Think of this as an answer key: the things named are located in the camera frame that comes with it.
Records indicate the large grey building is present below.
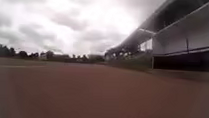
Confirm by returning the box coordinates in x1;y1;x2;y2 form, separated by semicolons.
103;0;209;73

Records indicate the row of trees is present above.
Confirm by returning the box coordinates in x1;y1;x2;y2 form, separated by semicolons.
0;42;106;65

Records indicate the reddish brown paved ground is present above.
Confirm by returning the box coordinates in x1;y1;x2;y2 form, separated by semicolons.
0;56;209;118

